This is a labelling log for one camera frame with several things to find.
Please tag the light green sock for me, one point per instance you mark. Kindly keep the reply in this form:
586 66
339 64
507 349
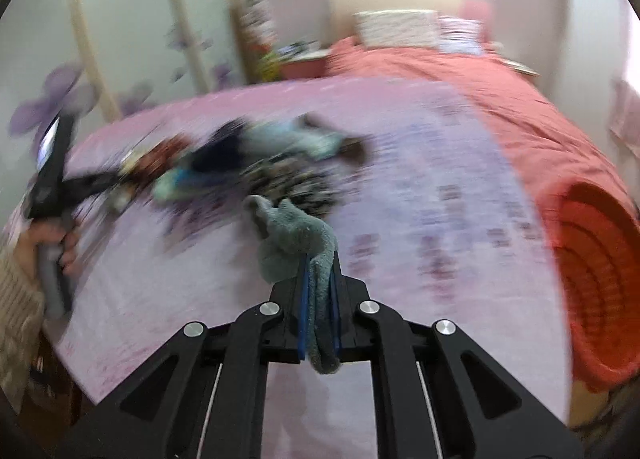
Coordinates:
175 186

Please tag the pink striped pillow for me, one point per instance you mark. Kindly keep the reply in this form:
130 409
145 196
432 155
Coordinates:
462 34

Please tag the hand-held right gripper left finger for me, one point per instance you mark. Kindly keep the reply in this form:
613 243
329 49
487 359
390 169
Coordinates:
302 319

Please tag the light blue tube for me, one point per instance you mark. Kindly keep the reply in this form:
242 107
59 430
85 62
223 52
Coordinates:
300 139

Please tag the orange plastic basket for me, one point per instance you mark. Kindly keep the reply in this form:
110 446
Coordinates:
600 279

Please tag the pink nightstand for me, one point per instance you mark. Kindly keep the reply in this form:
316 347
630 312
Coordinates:
305 66

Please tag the floral print pillow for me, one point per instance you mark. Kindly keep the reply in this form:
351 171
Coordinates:
395 26

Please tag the pink floral printed blanket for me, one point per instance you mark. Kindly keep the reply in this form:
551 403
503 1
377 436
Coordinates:
425 164

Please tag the floral wardrobe doors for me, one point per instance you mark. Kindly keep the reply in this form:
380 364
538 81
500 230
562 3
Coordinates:
130 14

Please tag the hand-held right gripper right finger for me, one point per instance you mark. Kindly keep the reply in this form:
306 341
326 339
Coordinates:
337 319

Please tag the grey fluffy sock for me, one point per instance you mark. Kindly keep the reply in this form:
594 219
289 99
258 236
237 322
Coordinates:
295 234

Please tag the dark red object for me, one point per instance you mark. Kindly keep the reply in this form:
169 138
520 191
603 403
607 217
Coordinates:
162 156

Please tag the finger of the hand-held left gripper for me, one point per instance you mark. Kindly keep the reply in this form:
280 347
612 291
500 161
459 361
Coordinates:
92 186

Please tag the dark navy cloth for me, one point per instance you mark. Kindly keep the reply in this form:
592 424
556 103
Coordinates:
220 151

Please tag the beige and pink headboard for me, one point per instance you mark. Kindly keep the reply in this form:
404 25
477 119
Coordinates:
390 1

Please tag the coral duvet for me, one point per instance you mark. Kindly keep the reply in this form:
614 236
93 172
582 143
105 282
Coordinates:
500 104

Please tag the clear column of plush toys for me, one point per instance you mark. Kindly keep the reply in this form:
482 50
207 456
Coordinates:
257 19

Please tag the person's left hand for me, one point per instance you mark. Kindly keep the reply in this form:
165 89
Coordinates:
70 246

